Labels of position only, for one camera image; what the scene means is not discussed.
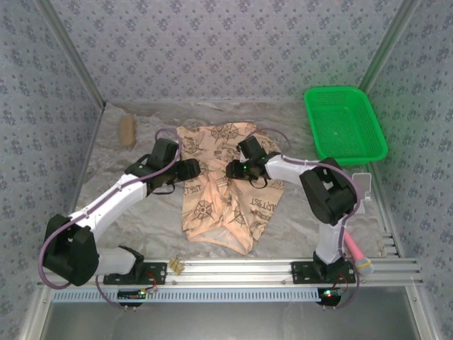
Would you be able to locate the peach printed t-shirt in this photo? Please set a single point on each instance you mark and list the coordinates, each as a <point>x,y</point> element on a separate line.
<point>212,212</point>

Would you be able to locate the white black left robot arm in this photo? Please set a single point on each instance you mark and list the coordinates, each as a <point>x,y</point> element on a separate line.
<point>106,205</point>

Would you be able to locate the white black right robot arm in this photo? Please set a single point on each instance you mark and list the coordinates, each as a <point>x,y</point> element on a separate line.
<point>283,170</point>

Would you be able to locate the tan oval brush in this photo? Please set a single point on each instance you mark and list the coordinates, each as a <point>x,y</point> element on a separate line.
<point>127,131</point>

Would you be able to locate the green plastic basket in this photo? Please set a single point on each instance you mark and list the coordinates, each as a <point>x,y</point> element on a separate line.
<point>345,127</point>

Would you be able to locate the gold binder clips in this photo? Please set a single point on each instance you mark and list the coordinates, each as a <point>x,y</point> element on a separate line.
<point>176,265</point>

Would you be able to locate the white phone stand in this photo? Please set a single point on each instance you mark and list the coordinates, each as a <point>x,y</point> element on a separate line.
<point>362,180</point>

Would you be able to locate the left circuit board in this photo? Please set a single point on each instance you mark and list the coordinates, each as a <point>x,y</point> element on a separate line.
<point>132,294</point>

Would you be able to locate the circuit board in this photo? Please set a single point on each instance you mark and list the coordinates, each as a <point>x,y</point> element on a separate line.
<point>132,294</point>
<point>329,294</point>

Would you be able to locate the pink toy microphone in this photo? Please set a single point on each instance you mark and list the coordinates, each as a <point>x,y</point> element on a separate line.
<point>361,258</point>

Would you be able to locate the right circuit board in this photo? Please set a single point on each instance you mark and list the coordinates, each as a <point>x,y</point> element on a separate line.
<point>329,294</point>

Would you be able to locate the aluminium front rail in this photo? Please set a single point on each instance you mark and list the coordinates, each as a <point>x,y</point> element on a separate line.
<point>230,271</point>

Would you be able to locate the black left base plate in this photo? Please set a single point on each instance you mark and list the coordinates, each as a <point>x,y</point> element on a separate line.
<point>155,273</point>

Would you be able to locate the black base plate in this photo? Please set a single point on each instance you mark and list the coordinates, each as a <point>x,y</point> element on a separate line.
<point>155,273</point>
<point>301,273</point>

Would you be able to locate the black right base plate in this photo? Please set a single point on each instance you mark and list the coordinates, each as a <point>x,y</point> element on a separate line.
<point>301,273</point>

